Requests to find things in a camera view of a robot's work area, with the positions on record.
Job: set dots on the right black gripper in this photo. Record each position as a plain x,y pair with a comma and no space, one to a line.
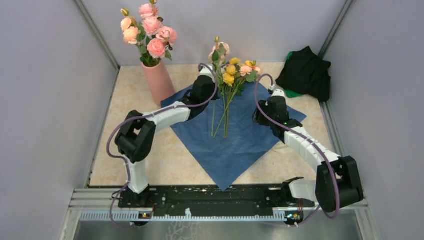
257,117

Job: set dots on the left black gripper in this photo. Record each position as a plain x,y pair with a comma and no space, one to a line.
215,96

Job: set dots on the small yellow pink flower bouquet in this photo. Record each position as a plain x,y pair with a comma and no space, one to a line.
232,79

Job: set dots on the pale pink rose stem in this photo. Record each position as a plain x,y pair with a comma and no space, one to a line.
218,60

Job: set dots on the cream ribbon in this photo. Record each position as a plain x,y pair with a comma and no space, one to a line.
282,148

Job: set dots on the blue wrapping paper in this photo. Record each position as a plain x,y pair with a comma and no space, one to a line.
245,155

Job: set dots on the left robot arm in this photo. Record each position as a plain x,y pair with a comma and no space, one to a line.
135,137

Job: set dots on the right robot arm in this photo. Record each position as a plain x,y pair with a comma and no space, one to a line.
337,184

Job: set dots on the pink ceramic vase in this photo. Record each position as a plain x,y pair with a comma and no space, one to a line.
159,82

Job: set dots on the pink rose bunch in vase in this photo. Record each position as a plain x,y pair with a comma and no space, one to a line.
152,38

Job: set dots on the green cloth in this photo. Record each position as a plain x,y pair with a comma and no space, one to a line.
290,93

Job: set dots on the black cloth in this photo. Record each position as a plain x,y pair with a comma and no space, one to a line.
306,73

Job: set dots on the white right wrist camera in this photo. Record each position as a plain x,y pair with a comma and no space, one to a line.
275,91

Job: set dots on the right aluminium frame post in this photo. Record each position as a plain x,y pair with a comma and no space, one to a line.
335,27

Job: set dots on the aluminium frame post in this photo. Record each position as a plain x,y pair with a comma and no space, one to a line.
335,27
96,33

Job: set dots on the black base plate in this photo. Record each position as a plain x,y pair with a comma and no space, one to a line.
240,200

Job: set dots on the left aluminium frame post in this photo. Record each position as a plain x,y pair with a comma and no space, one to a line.
96,33

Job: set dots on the aluminium front rail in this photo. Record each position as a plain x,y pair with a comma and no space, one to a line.
102,205

